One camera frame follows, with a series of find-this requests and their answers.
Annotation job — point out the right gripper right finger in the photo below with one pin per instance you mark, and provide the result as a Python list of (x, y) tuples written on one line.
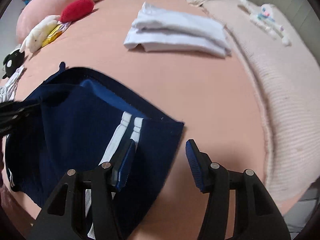
[(256, 214)]

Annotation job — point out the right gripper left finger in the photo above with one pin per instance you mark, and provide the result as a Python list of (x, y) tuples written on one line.
[(64, 216)]

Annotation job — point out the navy shorts with white stripes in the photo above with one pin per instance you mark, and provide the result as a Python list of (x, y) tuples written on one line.
[(83, 118)]

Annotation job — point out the light patterned clothes pile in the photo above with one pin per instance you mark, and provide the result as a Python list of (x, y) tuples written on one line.
[(8, 91)]

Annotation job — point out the black and white plush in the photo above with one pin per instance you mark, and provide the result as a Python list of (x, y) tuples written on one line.
[(12, 62)]

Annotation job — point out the white plush toy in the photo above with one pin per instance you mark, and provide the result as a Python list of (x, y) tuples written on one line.
[(39, 33)]

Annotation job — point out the yellow snack packet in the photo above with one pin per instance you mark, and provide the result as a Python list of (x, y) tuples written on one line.
[(55, 33)]

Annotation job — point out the red plush toy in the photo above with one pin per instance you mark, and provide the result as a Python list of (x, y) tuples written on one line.
[(76, 10)]

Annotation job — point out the beige knitted blanket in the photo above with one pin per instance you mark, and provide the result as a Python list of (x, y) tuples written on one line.
[(288, 80)]

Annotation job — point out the folded white garment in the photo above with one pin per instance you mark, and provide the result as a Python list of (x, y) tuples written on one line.
[(157, 29)]

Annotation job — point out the white bunny headband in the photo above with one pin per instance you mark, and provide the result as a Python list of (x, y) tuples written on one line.
[(263, 19)]

